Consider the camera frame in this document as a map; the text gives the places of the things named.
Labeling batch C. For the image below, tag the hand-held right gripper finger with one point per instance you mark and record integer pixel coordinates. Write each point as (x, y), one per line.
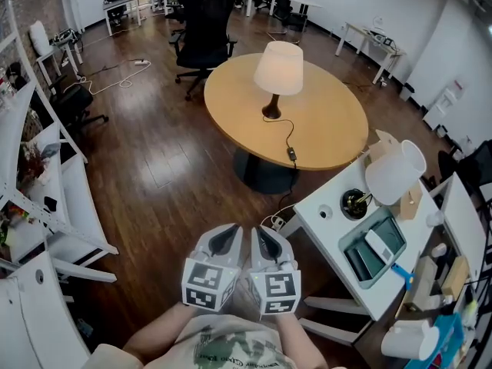
(255, 250)
(283, 246)

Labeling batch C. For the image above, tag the white plastic cylinder container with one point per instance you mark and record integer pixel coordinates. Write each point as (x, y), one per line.
(409, 338)

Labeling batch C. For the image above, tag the small wooden box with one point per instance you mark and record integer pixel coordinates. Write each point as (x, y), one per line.
(455, 277)

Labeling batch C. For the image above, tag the white desk with monitor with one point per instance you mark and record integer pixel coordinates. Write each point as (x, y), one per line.
(121, 6)

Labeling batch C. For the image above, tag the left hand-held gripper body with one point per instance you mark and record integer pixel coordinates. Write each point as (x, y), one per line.
(203, 279)

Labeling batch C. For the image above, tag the white shade lamp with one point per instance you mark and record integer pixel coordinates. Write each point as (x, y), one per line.
(392, 175)

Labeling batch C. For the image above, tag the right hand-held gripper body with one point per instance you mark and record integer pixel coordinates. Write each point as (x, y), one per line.
(276, 288)

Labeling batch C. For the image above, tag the white metal shelf unit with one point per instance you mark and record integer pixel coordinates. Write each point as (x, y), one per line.
(57, 213)

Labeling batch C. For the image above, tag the person's right forearm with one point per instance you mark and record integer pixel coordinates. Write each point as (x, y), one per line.
(298, 340)

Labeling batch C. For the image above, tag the small white side table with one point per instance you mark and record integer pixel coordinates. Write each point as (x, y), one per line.
(54, 56)

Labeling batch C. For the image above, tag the white pillow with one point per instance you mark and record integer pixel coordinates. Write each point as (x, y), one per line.
(39, 37)

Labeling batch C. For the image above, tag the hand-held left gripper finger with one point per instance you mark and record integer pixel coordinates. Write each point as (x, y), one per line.
(239, 244)
(203, 241)

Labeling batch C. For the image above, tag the person's left forearm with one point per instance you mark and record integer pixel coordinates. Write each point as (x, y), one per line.
(157, 333)

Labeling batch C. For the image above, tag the white cabinet with red label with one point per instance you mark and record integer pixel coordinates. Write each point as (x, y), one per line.
(446, 104)

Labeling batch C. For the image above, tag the blue plastic bin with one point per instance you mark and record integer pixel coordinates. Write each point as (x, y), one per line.
(447, 344)

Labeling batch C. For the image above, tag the black mesh office chair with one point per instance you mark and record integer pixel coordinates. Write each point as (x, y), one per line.
(467, 163)

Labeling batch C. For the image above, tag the dried red flower bunch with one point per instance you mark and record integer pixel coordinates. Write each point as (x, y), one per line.
(32, 165)

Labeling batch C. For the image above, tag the white desk with grey tray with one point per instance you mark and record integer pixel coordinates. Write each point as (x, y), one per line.
(330, 237)

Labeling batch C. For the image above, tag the white remote control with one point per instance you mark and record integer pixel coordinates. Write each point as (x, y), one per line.
(378, 245)

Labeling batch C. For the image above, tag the large black office chair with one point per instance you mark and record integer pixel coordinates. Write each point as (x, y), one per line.
(205, 25)

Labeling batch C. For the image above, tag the person's beige printed shirt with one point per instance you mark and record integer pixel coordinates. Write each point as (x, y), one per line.
(215, 348)

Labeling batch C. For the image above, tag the beige shade table lamp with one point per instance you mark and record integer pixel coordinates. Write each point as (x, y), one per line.
(278, 67)

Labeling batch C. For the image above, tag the round wooden table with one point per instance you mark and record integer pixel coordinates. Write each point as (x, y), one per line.
(326, 121)

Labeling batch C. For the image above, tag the clear plastic cup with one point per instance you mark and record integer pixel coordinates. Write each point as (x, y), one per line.
(435, 218)

